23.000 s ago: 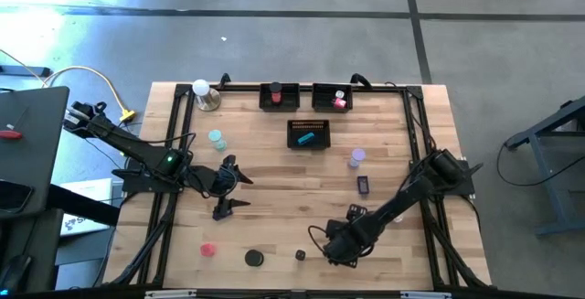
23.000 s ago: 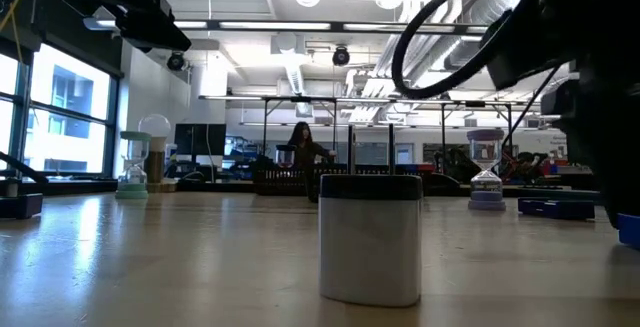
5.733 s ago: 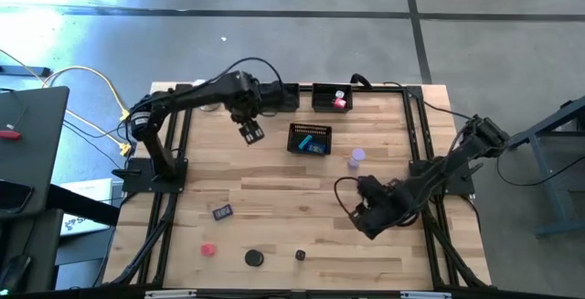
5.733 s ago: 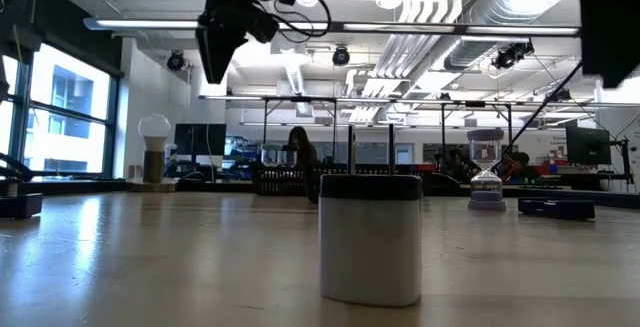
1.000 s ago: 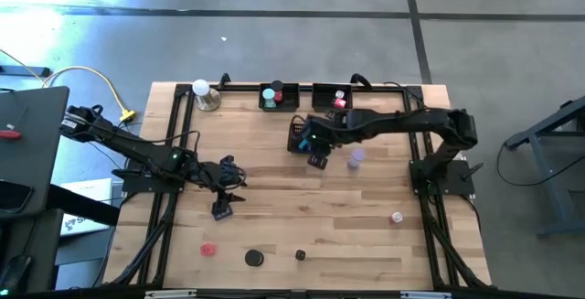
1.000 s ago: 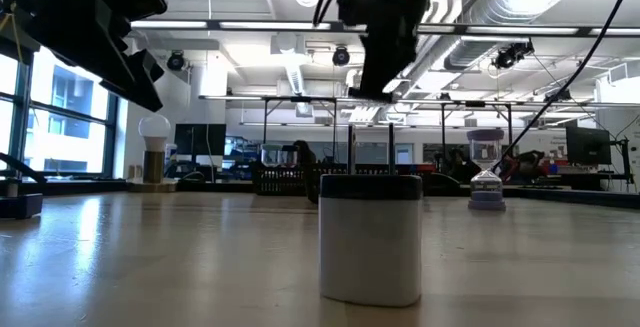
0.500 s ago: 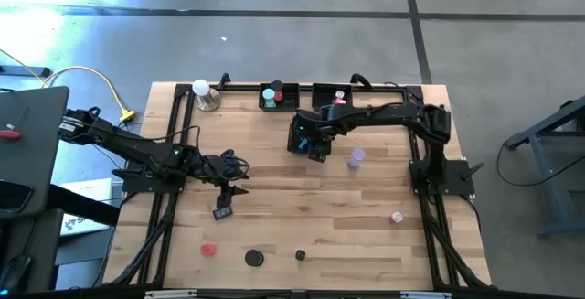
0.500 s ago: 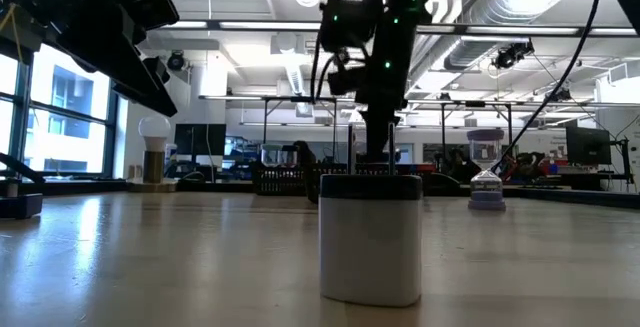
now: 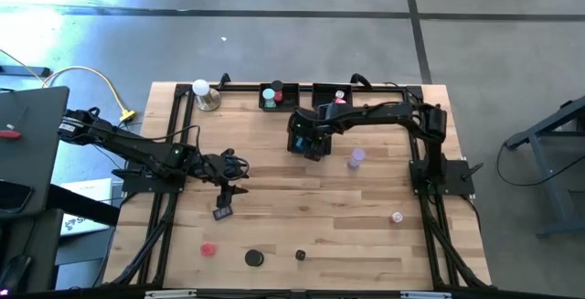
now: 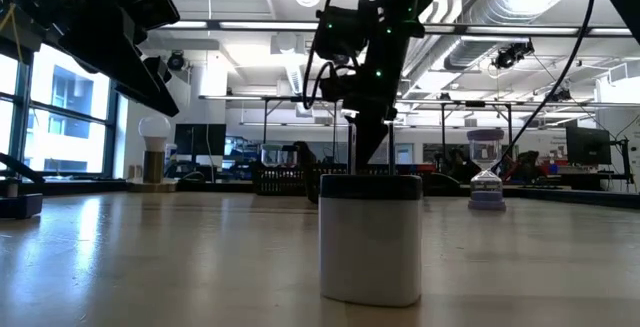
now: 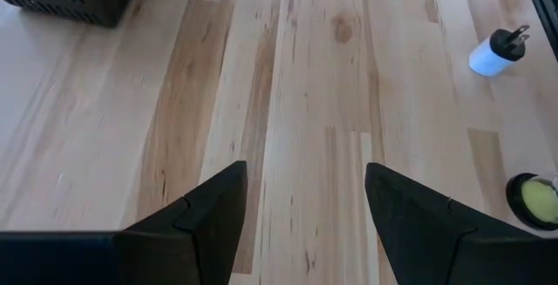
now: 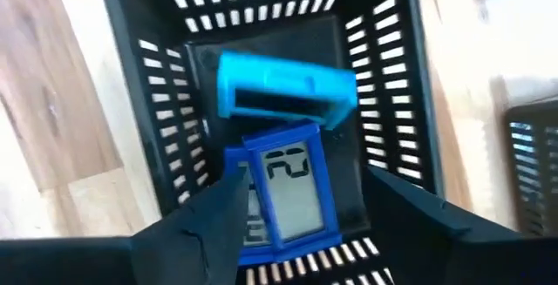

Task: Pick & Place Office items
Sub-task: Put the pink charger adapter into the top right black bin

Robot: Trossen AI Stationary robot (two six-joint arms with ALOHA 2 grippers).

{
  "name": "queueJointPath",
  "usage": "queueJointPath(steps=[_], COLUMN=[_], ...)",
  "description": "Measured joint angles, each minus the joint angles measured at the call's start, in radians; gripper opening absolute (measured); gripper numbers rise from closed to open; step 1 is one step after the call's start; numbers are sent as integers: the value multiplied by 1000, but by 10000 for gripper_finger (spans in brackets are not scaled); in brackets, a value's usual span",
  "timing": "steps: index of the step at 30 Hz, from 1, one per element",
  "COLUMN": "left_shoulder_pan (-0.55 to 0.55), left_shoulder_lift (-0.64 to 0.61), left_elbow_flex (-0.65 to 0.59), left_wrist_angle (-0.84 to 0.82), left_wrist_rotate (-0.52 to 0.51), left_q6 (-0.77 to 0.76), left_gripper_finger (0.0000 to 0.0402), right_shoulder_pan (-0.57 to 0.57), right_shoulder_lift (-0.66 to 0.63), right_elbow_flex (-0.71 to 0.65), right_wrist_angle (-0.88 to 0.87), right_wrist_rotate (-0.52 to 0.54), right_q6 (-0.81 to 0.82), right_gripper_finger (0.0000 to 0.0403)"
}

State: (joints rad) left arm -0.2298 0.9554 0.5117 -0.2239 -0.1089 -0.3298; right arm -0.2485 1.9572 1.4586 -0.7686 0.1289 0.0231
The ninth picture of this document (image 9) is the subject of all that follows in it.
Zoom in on black aluminium table frame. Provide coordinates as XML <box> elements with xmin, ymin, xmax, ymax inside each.
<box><xmin>102</xmin><ymin>72</ymin><xmax>493</xmax><ymax>291</ymax></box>

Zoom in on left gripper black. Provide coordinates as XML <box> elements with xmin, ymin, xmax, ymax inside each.
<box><xmin>196</xmin><ymin>149</ymin><xmax>251</xmax><ymax>208</ymax></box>

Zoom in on purple hourglass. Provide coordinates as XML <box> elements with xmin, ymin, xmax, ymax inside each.
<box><xmin>346</xmin><ymin>147</ymin><xmax>367</xmax><ymax>170</ymax></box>

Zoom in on yellow hourglass black caps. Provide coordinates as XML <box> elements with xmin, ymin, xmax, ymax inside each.
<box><xmin>243</xmin><ymin>248</ymin><xmax>265</xmax><ymax>269</ymax></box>

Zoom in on bulb lamp brass base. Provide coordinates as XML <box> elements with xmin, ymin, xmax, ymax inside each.
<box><xmin>191</xmin><ymin>78</ymin><xmax>223</xmax><ymax>112</ymax></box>

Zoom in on white cardboard box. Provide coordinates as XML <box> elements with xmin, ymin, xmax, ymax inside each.
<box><xmin>58</xmin><ymin>177</ymin><xmax>114</xmax><ymax>237</ymax></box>

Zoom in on dark blue digital clock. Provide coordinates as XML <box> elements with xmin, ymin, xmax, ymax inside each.
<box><xmin>212</xmin><ymin>205</ymin><xmax>234</xmax><ymax>222</ymax></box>

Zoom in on grey metal table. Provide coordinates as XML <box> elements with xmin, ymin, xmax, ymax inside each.
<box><xmin>502</xmin><ymin>95</ymin><xmax>585</xmax><ymax>239</ymax></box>

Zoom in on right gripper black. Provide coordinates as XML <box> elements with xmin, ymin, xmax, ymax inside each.
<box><xmin>294</xmin><ymin>123</ymin><xmax>334</xmax><ymax>163</ymax></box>

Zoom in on red-handled screwdriver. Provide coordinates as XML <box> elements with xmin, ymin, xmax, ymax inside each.
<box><xmin>0</xmin><ymin>104</ymin><xmax>31</xmax><ymax>142</ymax></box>

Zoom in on teal hourglass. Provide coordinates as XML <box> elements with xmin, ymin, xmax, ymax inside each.
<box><xmin>261</xmin><ymin>87</ymin><xmax>277</xmax><ymax>110</ymax></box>

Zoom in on black flat device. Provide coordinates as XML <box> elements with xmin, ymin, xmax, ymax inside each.
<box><xmin>0</xmin><ymin>179</ymin><xmax>34</xmax><ymax>213</ymax></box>

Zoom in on grey desk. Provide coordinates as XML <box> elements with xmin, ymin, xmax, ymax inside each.
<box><xmin>0</xmin><ymin>85</ymin><xmax>70</xmax><ymax>220</ymax></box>

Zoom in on black floor cable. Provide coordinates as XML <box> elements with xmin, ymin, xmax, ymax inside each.
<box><xmin>495</xmin><ymin>129</ymin><xmax>585</xmax><ymax>188</ymax></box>

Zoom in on yellow extension cable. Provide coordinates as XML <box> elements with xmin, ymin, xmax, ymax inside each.
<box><xmin>0</xmin><ymin>47</ymin><xmax>138</xmax><ymax>124</ymax></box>

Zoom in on silver bracket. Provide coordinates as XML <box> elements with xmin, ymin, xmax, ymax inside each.
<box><xmin>399</xmin><ymin>291</ymin><xmax>453</xmax><ymax>299</ymax></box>
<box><xmin>144</xmin><ymin>289</ymin><xmax>197</xmax><ymax>299</ymax></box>

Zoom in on black computer mouse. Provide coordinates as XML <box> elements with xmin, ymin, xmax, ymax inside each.
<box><xmin>0</xmin><ymin>253</ymin><xmax>32</xmax><ymax>295</ymax></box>

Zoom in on black slotted plastic basket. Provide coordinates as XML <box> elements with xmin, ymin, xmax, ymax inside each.
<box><xmin>286</xmin><ymin>123</ymin><xmax>334</xmax><ymax>161</ymax></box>
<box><xmin>258</xmin><ymin>82</ymin><xmax>301</xmax><ymax>112</ymax></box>
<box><xmin>311</xmin><ymin>82</ymin><xmax>354</xmax><ymax>111</ymax></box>

